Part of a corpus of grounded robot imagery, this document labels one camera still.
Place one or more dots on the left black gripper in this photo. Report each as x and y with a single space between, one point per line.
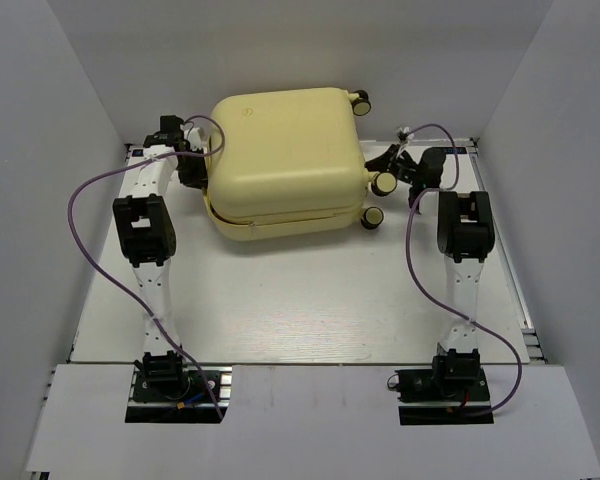
199 178

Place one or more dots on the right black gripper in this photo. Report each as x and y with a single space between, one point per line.
382 162

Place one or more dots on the yellow suitcase with black lining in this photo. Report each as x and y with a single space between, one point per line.
289 163

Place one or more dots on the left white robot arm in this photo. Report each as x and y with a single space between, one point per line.
148 241

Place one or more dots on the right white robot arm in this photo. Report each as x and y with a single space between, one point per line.
465 236

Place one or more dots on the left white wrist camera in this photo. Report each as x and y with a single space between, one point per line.
196 138

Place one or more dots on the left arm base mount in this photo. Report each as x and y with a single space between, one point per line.
152 403

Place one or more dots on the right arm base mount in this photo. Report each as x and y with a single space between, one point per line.
422 403

